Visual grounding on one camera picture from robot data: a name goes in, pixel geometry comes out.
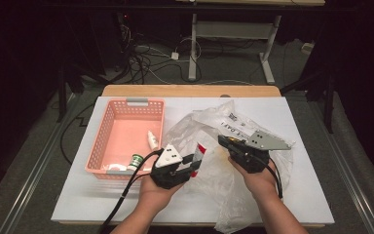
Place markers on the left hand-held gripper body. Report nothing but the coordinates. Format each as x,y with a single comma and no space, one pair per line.
168,156

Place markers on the clear plastic bag yellow smiley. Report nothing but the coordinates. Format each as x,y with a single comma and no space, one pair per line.
227,195

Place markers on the white power strip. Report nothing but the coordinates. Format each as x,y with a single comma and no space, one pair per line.
306,48

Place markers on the pink plastic basket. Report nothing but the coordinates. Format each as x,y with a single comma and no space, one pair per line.
123,130

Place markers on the white board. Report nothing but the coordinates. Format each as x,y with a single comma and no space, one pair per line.
78,201

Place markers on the metal floor rail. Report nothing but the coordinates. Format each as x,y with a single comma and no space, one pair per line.
347,175
35,169

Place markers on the black stand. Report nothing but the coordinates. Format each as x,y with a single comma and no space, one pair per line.
329,104
61,94

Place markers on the white power adapter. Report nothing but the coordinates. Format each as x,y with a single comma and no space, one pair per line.
174,56

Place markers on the small white dropper bottle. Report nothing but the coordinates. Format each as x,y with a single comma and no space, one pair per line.
152,141

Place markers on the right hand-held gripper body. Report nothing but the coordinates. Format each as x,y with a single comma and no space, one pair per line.
266,141

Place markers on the person's right hand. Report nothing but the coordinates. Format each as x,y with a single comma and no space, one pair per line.
261,185

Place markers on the person's left hand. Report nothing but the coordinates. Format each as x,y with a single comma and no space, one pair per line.
156,196

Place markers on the white metal desk frame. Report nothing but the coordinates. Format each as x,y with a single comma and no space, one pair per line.
192,48

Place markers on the red and white tube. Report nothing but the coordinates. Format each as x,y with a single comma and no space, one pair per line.
200,150

